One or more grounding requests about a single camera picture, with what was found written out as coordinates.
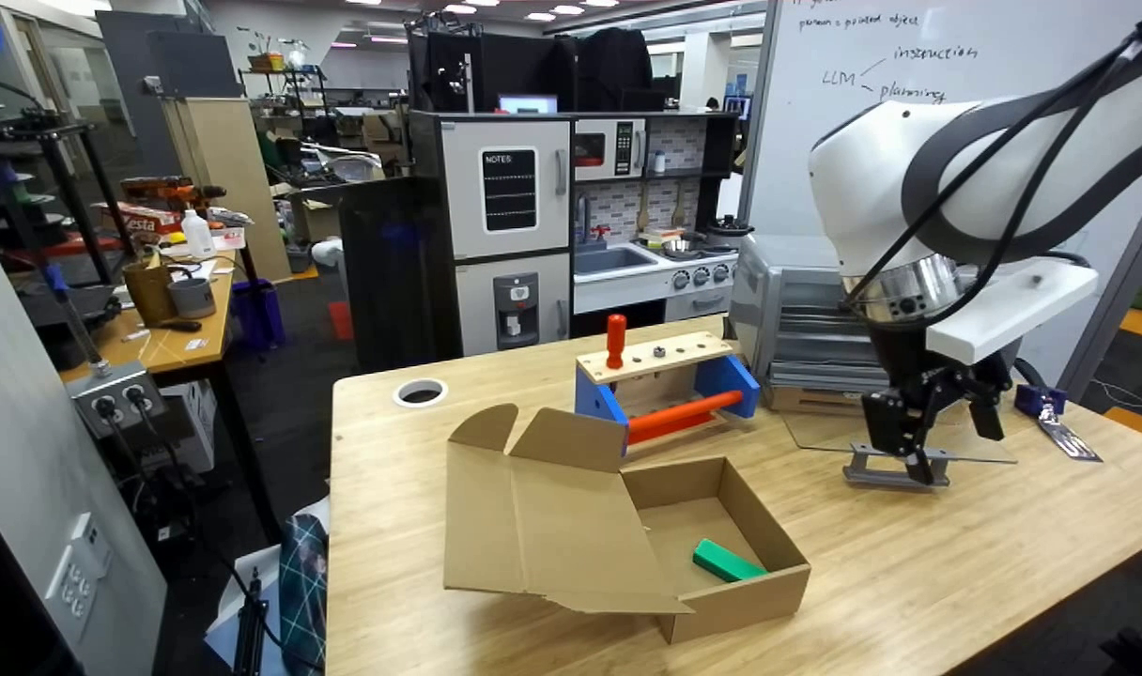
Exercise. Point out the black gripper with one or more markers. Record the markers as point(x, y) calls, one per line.
point(910, 360)

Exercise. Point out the green rectangular block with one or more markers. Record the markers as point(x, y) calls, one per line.
point(725, 563)

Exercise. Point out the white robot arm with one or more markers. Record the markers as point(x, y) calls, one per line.
point(872, 173)

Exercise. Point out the open brown cardboard box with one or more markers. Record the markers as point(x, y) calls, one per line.
point(557, 526)

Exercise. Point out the small brown cardboard box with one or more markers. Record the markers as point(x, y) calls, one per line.
point(153, 292)

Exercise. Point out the grey power outlet box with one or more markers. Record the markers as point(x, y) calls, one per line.
point(118, 401)

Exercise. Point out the blue spatula holder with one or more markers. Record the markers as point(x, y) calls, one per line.
point(1039, 401)

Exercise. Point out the grey toaster oven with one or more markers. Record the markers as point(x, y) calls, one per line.
point(810, 339)

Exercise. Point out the orange toy hammer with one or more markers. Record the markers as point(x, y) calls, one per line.
point(686, 420)

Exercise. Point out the orange toy peg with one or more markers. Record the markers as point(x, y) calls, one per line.
point(614, 339)

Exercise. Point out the white toy kitchen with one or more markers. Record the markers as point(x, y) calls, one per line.
point(510, 190)

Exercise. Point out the plaid cloth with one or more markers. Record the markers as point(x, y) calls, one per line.
point(303, 588)

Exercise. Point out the blue bin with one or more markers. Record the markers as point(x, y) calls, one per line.
point(255, 318)

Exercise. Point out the white plastic bottle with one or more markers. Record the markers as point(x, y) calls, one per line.
point(195, 235)

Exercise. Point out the wooden background desk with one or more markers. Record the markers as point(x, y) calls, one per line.
point(170, 345)

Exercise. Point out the white wall power strip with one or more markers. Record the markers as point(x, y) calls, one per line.
point(76, 579)

